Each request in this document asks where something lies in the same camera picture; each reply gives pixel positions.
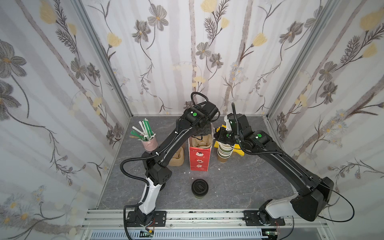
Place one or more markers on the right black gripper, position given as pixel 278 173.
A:
pixel 229 135

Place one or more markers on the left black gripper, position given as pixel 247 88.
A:
pixel 202 129

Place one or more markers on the single brown pulp carrier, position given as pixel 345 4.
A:
pixel 202 142

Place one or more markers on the red white paper bag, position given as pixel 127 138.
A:
pixel 199 158

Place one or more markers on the black plastic cup lid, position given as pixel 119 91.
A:
pixel 200 187

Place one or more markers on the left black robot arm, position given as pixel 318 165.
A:
pixel 195 121

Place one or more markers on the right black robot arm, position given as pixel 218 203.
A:
pixel 313 192

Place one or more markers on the stack of paper cups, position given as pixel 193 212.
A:
pixel 224 151

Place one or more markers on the yellow paper napkins stack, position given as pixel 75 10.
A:
pixel 236 147

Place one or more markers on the brown pulp cup carrier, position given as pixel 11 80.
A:
pixel 178 158

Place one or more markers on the pink metal bucket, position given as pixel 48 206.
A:
pixel 151 144

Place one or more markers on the green and white straws bundle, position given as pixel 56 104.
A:
pixel 144 133

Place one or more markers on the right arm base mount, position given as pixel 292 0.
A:
pixel 256 219

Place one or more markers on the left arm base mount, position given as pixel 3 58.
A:
pixel 138 219

